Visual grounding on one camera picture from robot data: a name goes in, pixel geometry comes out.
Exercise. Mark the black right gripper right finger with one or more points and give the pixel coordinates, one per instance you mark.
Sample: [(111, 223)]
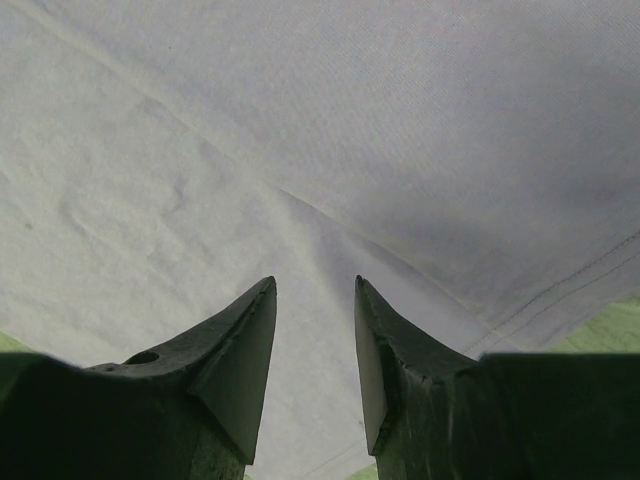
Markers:
[(433, 413)]

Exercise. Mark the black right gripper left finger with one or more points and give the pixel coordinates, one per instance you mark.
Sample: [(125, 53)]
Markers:
[(188, 408)]

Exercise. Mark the purple t shirt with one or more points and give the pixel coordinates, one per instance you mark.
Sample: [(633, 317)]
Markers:
[(476, 161)]

